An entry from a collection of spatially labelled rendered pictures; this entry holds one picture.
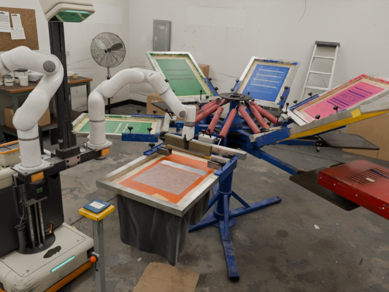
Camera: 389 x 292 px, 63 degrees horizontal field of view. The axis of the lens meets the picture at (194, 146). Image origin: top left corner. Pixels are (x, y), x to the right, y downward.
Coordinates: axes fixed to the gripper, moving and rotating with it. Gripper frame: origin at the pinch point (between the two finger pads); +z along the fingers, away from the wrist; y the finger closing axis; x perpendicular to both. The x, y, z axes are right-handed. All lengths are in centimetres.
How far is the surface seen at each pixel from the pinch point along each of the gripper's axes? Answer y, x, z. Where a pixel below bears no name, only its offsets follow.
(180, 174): 16.7, 5.2, 14.0
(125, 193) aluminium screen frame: 59, -6, 12
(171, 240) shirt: 49, 19, 40
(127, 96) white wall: -407, -380, 91
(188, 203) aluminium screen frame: 50, 29, 11
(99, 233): 77, -9, 29
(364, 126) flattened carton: -407, 121, 57
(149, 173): 27.4, -12.7, 14.2
